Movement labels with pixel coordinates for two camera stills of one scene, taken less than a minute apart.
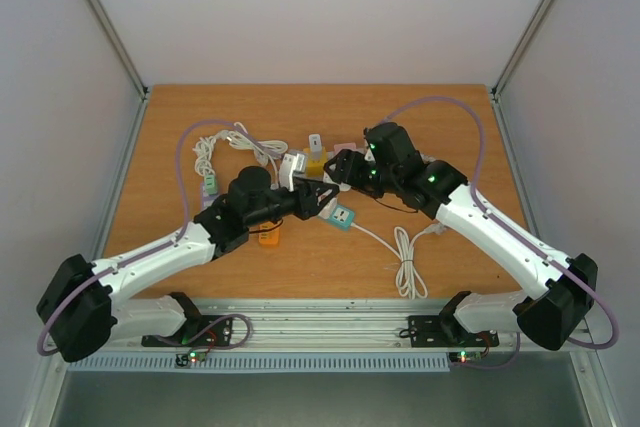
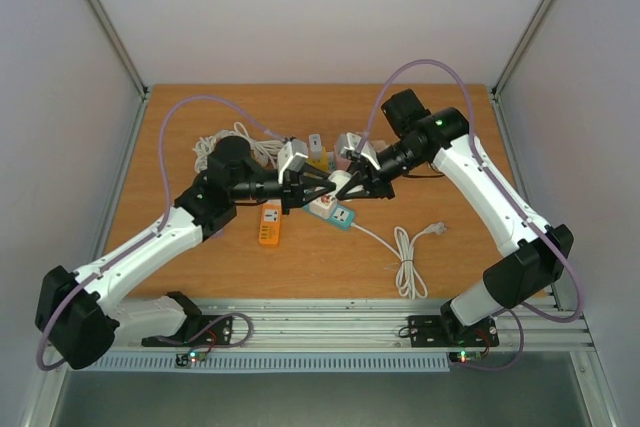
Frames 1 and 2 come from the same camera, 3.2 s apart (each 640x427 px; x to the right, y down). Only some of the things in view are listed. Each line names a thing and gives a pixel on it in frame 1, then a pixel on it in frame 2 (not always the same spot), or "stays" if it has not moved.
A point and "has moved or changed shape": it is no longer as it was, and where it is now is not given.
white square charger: x=316 y=146 stays
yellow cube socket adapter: x=315 y=168 stays
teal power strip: x=343 y=218 stays
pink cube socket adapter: x=340 y=146 has moved or changed shape
